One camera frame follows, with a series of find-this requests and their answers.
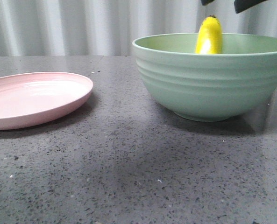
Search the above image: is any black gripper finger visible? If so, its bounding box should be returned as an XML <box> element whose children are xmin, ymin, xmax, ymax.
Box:
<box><xmin>201</xmin><ymin>0</ymin><xmax>214</xmax><ymax>6</ymax></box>
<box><xmin>234</xmin><ymin>0</ymin><xmax>266</xmax><ymax>14</ymax></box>

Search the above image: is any yellow banana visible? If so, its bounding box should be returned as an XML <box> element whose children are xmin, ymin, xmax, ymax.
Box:
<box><xmin>195</xmin><ymin>15</ymin><xmax>222</xmax><ymax>54</ymax></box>

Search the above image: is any green ribbed bowl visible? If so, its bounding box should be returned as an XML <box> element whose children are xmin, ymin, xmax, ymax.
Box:
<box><xmin>133</xmin><ymin>33</ymin><xmax>277</xmax><ymax>121</ymax></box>

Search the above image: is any pink plate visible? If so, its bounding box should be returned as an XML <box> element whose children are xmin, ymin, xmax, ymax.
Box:
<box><xmin>0</xmin><ymin>72</ymin><xmax>93</xmax><ymax>130</ymax></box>

